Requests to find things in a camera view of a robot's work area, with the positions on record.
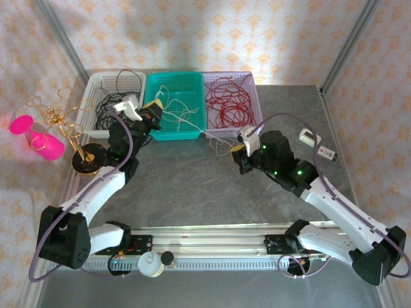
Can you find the lilac perforated plastic basket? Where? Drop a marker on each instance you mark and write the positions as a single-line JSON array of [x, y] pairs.
[[260, 106]]

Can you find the pink goblet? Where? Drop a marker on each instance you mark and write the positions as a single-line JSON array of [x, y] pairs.
[[48, 147]]

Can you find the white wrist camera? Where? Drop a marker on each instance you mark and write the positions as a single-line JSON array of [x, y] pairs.
[[250, 138], [128, 107]]

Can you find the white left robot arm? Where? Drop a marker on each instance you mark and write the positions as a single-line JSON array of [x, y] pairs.
[[96, 189]]

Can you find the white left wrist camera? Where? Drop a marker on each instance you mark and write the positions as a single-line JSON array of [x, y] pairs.
[[128, 107]]

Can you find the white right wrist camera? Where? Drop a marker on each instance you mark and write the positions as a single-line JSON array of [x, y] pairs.
[[250, 138]]

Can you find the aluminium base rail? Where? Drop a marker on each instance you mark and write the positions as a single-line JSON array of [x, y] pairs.
[[208, 240]]

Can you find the black round cap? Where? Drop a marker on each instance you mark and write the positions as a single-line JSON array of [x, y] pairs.
[[167, 258]]

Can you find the teal perforated plastic basket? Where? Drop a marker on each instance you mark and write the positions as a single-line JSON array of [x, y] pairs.
[[180, 134]]

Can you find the white round jar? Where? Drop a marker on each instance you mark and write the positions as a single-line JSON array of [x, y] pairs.
[[149, 263]]

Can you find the aluminium frame post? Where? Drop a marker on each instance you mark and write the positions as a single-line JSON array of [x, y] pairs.
[[64, 45], [350, 45]]

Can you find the white perforated plastic basket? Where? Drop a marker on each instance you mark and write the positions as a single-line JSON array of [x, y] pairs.
[[91, 96]]

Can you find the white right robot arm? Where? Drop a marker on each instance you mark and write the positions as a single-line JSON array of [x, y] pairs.
[[337, 205]]

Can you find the white digital clock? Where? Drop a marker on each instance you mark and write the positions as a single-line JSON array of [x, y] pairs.
[[308, 136]]

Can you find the black white label tag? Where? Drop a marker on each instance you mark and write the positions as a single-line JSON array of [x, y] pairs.
[[327, 153]]

